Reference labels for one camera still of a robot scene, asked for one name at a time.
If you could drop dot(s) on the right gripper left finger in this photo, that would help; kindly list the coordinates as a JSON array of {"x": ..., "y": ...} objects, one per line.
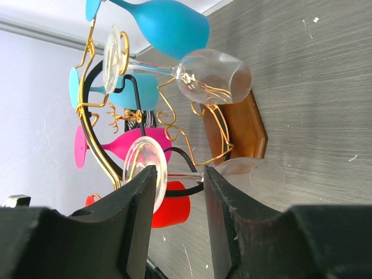
[{"x": 108, "y": 239}]

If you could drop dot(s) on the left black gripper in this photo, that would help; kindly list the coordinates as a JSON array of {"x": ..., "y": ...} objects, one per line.
[{"x": 17, "y": 200}]

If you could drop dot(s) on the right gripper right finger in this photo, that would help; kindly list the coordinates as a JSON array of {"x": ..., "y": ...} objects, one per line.
[{"x": 251, "y": 240}]

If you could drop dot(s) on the red wine glass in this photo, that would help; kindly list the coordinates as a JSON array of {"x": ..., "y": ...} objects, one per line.
[{"x": 172, "y": 210}]

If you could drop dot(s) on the clear wine glass front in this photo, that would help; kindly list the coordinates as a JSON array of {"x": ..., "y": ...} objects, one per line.
[{"x": 259, "y": 178}]

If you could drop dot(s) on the clear wine glass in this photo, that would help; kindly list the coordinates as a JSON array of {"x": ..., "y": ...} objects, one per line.
[
  {"x": 259, "y": 178},
  {"x": 205, "y": 76}
]

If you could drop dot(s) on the pink wine glass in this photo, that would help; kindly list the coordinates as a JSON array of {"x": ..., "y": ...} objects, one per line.
[{"x": 120, "y": 145}]

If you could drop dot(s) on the light blue wine glass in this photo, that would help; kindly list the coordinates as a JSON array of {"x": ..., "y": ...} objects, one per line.
[{"x": 147, "y": 89}]

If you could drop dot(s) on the clear wine glass rear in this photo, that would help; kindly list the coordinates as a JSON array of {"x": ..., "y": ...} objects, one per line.
[{"x": 205, "y": 76}]

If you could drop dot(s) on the blue wine glass rear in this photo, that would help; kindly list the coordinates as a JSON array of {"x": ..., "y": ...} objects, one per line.
[{"x": 171, "y": 27}]

